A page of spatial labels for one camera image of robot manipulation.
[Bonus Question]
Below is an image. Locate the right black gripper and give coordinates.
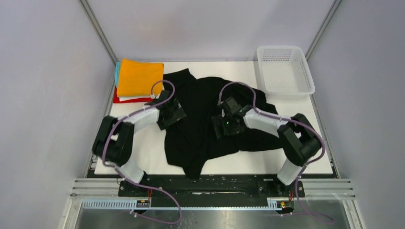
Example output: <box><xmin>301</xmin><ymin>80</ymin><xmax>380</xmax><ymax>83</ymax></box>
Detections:
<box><xmin>212</xmin><ymin>113</ymin><xmax>245</xmax><ymax>139</ymax></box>

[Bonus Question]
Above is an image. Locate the black t shirt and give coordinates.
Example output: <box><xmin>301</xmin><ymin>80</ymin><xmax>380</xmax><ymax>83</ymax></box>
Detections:
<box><xmin>163</xmin><ymin>69</ymin><xmax>281</xmax><ymax>179</ymax></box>

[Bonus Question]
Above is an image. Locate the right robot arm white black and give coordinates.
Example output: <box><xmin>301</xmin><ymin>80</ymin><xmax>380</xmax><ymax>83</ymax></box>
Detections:
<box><xmin>212</xmin><ymin>97</ymin><xmax>324</xmax><ymax>197</ymax></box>

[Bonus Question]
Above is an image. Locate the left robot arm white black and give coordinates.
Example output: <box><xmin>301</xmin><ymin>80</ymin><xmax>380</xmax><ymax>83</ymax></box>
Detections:
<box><xmin>92</xmin><ymin>90</ymin><xmax>186</xmax><ymax>196</ymax></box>

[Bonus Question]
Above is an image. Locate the folded orange t shirt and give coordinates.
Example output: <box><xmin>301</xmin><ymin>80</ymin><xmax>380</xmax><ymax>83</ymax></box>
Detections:
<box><xmin>117</xmin><ymin>59</ymin><xmax>164</xmax><ymax>97</ymax></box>

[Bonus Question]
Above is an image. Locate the folded white t shirt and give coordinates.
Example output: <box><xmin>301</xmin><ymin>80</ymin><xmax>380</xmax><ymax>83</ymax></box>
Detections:
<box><xmin>116</xmin><ymin>88</ymin><xmax>165</xmax><ymax>103</ymax></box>

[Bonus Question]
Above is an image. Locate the folded red t shirt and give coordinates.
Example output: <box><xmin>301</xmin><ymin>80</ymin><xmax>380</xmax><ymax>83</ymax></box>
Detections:
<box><xmin>113</xmin><ymin>87</ymin><xmax>158</xmax><ymax>104</ymax></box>

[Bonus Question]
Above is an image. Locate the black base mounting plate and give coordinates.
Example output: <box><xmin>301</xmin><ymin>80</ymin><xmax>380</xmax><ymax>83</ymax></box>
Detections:
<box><xmin>118</xmin><ymin>174</ymin><xmax>305</xmax><ymax>208</ymax></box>

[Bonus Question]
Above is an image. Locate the folded cyan t shirt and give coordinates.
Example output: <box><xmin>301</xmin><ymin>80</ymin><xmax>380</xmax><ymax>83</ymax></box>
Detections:
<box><xmin>114</xmin><ymin>62</ymin><xmax>121</xmax><ymax>88</ymax></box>

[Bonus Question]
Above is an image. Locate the white plastic basket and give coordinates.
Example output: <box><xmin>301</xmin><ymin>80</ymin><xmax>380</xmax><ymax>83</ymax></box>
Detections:
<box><xmin>256</xmin><ymin>45</ymin><xmax>315</xmax><ymax>96</ymax></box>

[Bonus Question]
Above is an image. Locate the aluminium frame rail left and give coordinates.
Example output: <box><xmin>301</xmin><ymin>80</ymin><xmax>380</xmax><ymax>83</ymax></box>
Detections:
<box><xmin>79</xmin><ymin>0</ymin><xmax>118</xmax><ymax>64</ymax></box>

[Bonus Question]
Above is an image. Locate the aluminium frame rail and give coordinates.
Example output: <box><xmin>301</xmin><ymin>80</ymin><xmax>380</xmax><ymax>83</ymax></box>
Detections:
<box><xmin>305</xmin><ymin>0</ymin><xmax>343</xmax><ymax>61</ymax></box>
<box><xmin>79</xmin><ymin>0</ymin><xmax>118</xmax><ymax>64</ymax></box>

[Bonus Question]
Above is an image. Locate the white slotted cable duct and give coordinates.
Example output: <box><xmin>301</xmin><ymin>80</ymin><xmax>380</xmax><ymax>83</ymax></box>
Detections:
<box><xmin>81</xmin><ymin>198</ymin><xmax>286</xmax><ymax>211</ymax></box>

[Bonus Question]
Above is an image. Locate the aluminium frame rail right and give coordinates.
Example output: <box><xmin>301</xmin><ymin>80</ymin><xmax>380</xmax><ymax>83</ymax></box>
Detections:
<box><xmin>305</xmin><ymin>0</ymin><xmax>343</xmax><ymax>61</ymax></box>

